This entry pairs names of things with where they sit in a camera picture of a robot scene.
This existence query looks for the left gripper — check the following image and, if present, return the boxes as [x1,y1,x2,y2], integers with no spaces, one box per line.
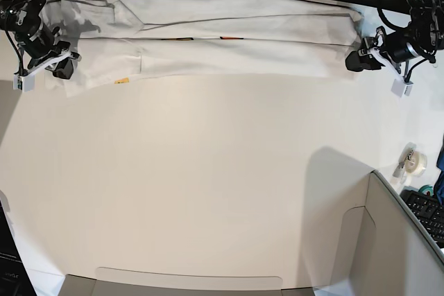
[345,27,413,84]

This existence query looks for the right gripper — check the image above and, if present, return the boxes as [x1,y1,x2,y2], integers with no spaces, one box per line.
[19,38,80,80]

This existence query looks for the white printed t-shirt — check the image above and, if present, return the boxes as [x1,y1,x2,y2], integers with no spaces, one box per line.
[40,0,361,96]

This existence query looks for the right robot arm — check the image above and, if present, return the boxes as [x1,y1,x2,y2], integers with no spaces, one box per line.
[1,0,80,80]

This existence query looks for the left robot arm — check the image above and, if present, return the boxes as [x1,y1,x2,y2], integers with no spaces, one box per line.
[345,0,443,85]

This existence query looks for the clear tape dispenser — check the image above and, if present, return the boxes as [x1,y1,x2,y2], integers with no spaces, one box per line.
[393,143,427,186]

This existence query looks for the green tape roll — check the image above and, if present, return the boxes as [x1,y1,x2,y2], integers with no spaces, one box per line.
[418,185,434,197]

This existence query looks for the blue cloth at right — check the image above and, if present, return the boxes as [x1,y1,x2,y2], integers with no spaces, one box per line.
[434,149,444,205]

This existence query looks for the black computer keyboard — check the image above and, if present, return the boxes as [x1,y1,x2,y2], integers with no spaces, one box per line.
[400,190,444,249]

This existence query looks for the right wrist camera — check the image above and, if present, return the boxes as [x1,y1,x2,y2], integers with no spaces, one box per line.
[12,75,35,92]

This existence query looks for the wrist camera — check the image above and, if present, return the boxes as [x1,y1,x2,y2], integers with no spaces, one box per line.
[391,80,413,98]
[12,75,35,92]

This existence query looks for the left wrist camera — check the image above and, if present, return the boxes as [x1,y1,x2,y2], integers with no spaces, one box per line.
[391,80,413,98]

